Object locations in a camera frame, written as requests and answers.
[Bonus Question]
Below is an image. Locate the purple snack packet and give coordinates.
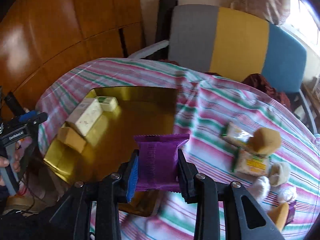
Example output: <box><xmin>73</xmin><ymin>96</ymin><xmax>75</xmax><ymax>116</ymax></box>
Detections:
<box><xmin>135</xmin><ymin>134</ymin><xmax>189</xmax><ymax>192</ymax></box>
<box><xmin>285</xmin><ymin>200</ymin><xmax>297</xmax><ymax>225</ymax></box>

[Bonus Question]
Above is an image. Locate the yellow sponge block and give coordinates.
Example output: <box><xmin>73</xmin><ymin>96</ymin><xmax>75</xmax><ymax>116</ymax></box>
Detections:
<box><xmin>57</xmin><ymin>127</ymin><xmax>86</xmax><ymax>153</ymax></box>
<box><xmin>267</xmin><ymin>202</ymin><xmax>289</xmax><ymax>232</ymax></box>

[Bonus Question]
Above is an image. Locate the green and white small box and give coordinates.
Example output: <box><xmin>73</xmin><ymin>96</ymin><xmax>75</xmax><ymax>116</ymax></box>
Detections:
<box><xmin>96</xmin><ymin>96</ymin><xmax>118</xmax><ymax>112</ymax></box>

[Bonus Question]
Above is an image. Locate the white plastic bag ball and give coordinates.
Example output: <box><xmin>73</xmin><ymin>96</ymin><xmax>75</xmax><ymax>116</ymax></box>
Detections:
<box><xmin>277</xmin><ymin>186</ymin><xmax>297</xmax><ymax>203</ymax></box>
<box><xmin>248</xmin><ymin>176</ymin><xmax>271</xmax><ymax>203</ymax></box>

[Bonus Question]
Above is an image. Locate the person's left hand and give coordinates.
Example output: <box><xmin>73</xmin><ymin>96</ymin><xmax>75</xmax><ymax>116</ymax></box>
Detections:
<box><xmin>0</xmin><ymin>142</ymin><xmax>22</xmax><ymax>188</ymax></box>

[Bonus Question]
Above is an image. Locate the white tall carton box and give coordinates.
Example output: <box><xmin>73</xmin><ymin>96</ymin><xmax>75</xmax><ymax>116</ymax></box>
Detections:
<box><xmin>66</xmin><ymin>98</ymin><xmax>103</xmax><ymax>137</ymax></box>

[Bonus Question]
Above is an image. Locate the green yellow cracker packet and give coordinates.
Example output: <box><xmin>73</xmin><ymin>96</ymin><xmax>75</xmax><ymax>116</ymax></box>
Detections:
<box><xmin>221</xmin><ymin>122</ymin><xmax>253</xmax><ymax>147</ymax></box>

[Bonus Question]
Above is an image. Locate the gold metal tin box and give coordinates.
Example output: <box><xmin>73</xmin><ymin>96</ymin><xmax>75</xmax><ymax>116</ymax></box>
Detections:
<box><xmin>44</xmin><ymin>86</ymin><xmax>178</xmax><ymax>185</ymax></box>

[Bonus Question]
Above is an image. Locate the pink green striped tablecloth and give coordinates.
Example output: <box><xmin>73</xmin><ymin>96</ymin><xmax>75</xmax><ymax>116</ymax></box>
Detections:
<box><xmin>35</xmin><ymin>57</ymin><xmax>320</xmax><ymax>240</ymax></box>

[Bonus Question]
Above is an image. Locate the brown sponge block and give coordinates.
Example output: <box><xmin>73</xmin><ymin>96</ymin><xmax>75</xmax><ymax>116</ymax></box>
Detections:
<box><xmin>247</xmin><ymin>127</ymin><xmax>281</xmax><ymax>156</ymax></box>

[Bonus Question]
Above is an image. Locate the orange wooden wardrobe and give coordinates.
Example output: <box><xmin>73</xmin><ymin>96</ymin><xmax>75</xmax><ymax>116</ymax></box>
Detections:
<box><xmin>1</xmin><ymin>0</ymin><xmax>145</xmax><ymax>109</ymax></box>

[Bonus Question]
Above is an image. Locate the rolled white towel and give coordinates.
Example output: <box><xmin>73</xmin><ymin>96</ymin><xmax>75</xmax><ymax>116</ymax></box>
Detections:
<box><xmin>268</xmin><ymin>162</ymin><xmax>291</xmax><ymax>187</ymax></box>

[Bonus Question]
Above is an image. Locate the dark red cloth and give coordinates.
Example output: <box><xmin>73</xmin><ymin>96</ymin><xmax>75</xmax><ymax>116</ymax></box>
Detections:
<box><xmin>242</xmin><ymin>74</ymin><xmax>291</xmax><ymax>111</ymax></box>

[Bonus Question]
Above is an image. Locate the grey yellow blue chair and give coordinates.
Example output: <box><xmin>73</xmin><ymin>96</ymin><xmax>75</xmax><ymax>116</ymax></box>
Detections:
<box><xmin>131</xmin><ymin>4</ymin><xmax>317</xmax><ymax>133</ymax></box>

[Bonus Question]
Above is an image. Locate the black rolled mat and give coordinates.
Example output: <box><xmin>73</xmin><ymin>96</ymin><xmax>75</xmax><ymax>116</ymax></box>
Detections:
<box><xmin>155</xmin><ymin>0</ymin><xmax>178</xmax><ymax>43</ymax></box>

